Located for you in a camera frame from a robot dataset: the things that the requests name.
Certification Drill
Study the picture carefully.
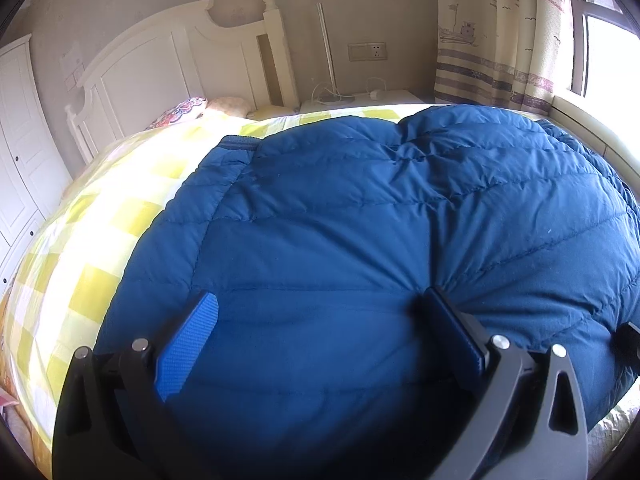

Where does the white nightstand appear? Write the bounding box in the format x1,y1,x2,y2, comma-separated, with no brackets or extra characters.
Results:
299,89,428,115

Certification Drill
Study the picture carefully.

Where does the beige window sill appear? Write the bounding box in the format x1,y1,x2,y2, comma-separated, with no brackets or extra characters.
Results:
550,94,640,181

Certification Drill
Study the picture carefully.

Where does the white wooden headboard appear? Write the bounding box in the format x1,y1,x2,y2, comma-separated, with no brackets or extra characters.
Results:
65,0,301,163

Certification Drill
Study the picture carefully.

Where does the dark window frame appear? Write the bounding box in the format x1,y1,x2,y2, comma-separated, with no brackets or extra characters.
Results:
567,0,640,98

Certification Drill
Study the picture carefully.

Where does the white cable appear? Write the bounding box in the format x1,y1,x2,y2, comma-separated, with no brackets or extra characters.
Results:
311,77,357,104

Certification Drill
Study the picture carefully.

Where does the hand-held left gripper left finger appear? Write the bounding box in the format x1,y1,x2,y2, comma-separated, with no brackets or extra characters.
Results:
52,291,221,480

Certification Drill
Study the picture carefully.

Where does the white wardrobe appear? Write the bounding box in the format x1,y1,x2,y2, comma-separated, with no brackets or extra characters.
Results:
0,34,73,286

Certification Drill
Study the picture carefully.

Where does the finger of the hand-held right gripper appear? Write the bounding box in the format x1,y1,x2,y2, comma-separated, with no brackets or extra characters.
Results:
614,322,640,362

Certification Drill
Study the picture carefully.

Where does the yellow pillow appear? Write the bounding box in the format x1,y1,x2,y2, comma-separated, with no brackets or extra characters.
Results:
247,104,301,121

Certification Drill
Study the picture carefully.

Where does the white slim pole lamp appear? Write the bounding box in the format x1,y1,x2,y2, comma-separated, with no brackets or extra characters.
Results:
315,2,342,100

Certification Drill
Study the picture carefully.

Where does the printed cream curtain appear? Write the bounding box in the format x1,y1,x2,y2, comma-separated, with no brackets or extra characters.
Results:
434,0,573,113

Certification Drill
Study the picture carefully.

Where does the yellow checkered bed sheet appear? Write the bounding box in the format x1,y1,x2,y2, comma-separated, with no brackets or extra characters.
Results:
0,102,640,466

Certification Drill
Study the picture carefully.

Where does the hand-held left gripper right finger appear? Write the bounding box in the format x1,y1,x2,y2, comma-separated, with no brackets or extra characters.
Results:
422,287,588,480

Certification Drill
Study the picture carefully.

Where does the colourful patterned pillow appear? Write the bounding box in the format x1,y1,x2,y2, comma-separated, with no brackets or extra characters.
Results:
145,97,208,130

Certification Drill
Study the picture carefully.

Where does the pink pillow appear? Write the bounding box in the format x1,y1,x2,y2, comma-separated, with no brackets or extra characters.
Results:
206,96,251,118

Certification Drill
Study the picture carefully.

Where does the wall socket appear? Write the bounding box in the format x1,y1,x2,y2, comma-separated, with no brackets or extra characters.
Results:
347,42,387,62

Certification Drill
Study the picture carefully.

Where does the blue down jacket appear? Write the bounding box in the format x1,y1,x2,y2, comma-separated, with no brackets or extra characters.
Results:
92,104,640,480

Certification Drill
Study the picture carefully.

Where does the pale wall sticker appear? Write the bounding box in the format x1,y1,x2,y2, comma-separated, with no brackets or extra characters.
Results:
59,42,86,91

